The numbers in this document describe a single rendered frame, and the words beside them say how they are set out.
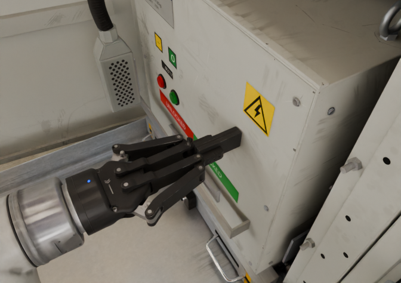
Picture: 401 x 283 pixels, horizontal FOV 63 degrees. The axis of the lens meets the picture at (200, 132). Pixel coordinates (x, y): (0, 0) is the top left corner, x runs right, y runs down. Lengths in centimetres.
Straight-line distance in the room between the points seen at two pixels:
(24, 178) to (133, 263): 39
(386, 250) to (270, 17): 29
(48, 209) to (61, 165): 60
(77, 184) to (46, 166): 57
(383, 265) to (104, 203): 32
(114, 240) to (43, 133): 40
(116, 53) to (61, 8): 18
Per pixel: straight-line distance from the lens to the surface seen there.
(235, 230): 58
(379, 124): 35
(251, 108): 43
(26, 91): 96
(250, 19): 42
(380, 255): 44
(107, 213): 41
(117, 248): 83
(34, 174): 99
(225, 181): 61
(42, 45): 89
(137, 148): 46
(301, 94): 34
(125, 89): 76
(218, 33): 44
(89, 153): 99
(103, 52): 70
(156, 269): 79
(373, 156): 36
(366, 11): 48
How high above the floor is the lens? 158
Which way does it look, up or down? 47 degrees down
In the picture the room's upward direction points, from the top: straight up
